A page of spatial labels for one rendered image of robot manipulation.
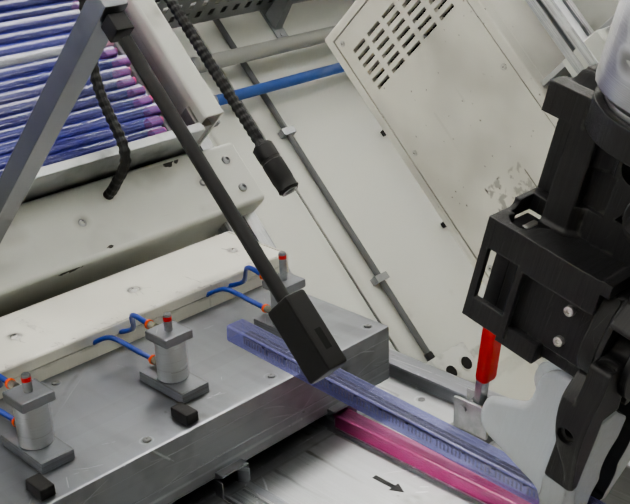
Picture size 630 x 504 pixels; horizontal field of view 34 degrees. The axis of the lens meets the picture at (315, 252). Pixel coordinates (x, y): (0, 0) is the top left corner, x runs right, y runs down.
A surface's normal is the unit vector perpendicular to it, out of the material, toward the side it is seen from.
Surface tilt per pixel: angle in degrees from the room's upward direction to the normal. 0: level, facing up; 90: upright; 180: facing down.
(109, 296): 44
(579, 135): 90
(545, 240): 59
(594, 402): 82
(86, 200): 90
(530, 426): 90
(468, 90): 90
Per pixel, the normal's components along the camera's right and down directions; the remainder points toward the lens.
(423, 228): 0.48, -0.46
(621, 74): -0.94, 0.07
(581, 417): -0.69, 0.20
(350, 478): -0.04, -0.92
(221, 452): 0.71, 0.25
